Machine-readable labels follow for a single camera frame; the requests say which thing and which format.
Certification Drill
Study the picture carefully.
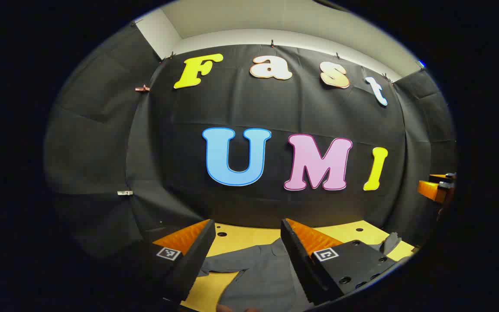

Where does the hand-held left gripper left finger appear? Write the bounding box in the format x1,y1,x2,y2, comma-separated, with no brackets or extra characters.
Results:
143,219,216,304

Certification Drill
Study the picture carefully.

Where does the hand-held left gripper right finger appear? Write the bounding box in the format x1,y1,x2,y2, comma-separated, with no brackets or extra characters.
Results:
280,218,399,306

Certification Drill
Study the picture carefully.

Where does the gray collared shirt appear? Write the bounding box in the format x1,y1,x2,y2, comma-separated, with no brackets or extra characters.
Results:
198,232,402,312

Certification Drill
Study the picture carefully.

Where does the black backdrop cloth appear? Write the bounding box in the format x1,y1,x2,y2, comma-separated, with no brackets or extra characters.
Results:
44,24,458,260

